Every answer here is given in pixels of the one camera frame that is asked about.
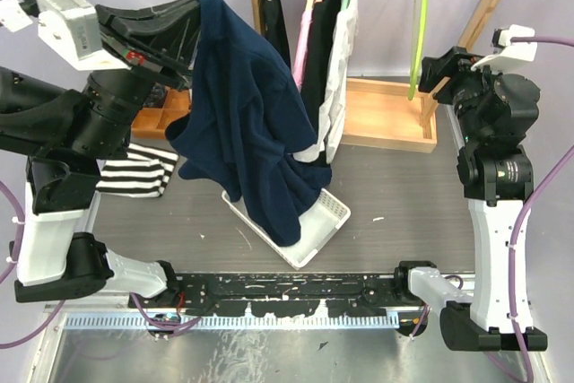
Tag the black white striped cloth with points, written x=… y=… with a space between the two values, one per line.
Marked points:
x=144 y=173

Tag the white perforated plastic basket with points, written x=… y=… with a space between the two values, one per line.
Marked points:
x=317 y=226

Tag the plain black t shirt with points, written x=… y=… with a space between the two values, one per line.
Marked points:
x=320 y=43

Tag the lime green hanger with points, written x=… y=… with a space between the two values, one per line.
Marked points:
x=420 y=10

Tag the black printed t shirt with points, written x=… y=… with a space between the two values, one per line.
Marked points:
x=274 y=29

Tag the pink t shirt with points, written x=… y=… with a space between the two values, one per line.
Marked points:
x=298 y=66

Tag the orange wooden compartment tray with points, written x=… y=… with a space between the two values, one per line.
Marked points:
x=162 y=107

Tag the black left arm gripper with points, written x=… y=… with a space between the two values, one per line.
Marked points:
x=162 y=39

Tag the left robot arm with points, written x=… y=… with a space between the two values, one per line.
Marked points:
x=65 y=134

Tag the wooden clothes rack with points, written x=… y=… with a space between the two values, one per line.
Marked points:
x=378 y=112

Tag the white t shirt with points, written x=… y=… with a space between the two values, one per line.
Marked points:
x=332 y=111

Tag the navy blue t shirt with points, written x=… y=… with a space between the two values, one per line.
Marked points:
x=247 y=120

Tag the grey slotted cable duct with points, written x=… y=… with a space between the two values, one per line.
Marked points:
x=134 y=321

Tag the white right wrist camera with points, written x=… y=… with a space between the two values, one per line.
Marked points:
x=508 y=55

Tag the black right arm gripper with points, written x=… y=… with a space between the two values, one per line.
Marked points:
x=455 y=63

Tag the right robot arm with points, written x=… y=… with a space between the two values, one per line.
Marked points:
x=493 y=107

